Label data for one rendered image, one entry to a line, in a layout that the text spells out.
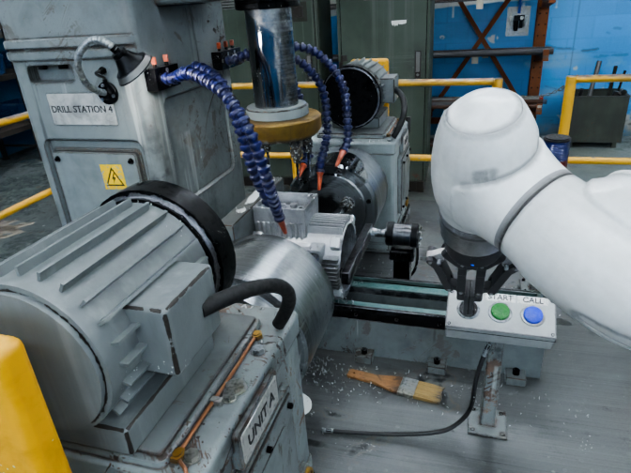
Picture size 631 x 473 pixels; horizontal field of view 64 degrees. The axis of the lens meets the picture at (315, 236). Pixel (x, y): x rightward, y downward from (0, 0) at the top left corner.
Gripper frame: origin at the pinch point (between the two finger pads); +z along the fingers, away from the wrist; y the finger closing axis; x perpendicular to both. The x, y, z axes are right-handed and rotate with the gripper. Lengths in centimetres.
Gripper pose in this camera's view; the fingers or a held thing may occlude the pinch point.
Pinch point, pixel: (469, 297)
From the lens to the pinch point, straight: 85.9
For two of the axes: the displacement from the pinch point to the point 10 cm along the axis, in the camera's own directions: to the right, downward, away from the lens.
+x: -2.1, 8.5, -4.9
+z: 2.1, 5.3, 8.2
